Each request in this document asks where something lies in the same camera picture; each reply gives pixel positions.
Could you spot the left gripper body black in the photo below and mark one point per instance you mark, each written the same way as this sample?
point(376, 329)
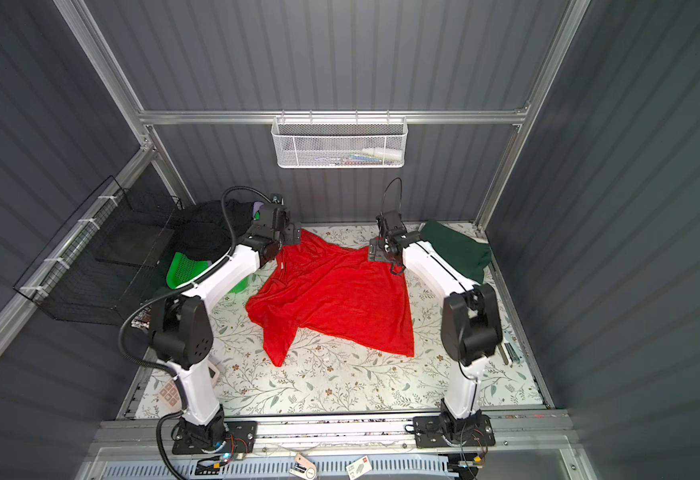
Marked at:
point(290, 236)

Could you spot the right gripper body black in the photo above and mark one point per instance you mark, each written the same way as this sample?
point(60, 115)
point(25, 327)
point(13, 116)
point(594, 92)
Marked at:
point(379, 248)

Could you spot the red t shirt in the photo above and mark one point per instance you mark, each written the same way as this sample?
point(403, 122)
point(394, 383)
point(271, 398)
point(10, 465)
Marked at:
point(334, 291)

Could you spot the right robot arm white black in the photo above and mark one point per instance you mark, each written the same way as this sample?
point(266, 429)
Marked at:
point(471, 332)

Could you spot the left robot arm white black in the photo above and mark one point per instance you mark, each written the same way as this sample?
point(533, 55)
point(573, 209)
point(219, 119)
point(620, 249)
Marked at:
point(182, 336)

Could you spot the purple garment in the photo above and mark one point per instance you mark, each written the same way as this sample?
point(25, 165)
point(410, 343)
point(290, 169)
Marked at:
point(257, 207)

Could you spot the black t shirt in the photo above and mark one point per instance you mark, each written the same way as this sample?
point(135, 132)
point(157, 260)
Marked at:
point(202, 232)

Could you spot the folded dark green t shirt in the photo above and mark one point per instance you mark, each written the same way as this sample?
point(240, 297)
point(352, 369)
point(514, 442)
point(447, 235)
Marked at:
point(466, 255)

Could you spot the white bottle in basket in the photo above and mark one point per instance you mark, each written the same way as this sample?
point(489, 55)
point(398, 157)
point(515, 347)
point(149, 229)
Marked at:
point(384, 154)

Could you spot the green plastic basket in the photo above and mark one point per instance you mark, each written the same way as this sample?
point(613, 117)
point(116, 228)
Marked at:
point(185, 270)

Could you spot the floral table cloth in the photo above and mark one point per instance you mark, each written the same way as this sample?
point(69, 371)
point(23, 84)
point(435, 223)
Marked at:
point(325, 374)

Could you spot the cup of pens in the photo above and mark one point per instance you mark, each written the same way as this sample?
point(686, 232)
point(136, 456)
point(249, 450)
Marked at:
point(141, 319)

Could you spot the metal tools on table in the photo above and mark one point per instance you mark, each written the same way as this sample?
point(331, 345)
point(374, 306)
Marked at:
point(508, 354)

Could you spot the white calculator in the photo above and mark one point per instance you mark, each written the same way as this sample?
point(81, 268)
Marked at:
point(169, 395)

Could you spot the white label card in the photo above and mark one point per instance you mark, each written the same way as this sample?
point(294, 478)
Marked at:
point(359, 467)

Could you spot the white tag card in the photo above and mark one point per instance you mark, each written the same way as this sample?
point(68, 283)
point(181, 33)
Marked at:
point(303, 468)

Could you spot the white wire wall basket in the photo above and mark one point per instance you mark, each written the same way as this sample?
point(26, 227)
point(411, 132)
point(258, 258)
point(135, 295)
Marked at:
point(336, 145)

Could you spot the black wire mesh basket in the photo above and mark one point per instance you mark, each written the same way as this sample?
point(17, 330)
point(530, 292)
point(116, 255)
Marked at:
point(113, 254)

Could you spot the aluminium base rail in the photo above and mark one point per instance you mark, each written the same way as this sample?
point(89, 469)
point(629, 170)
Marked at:
point(530, 444)

